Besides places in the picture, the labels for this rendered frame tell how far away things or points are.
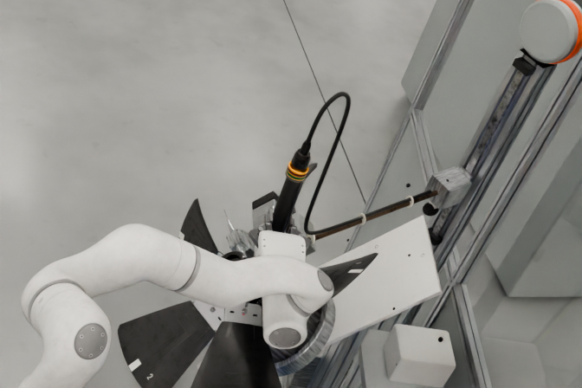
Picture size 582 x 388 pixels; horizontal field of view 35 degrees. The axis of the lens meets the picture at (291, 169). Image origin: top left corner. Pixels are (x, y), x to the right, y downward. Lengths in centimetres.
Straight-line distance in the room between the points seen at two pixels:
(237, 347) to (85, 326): 71
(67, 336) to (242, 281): 36
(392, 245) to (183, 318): 56
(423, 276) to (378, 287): 13
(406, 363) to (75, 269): 124
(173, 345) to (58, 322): 85
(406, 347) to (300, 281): 95
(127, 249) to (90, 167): 270
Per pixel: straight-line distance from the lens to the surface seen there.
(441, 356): 264
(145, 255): 157
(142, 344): 236
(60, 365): 152
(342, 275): 207
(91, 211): 404
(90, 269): 158
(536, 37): 228
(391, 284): 231
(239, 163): 447
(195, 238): 247
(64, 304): 153
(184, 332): 231
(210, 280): 165
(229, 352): 214
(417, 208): 321
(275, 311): 177
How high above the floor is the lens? 283
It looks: 39 degrees down
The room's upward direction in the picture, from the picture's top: 20 degrees clockwise
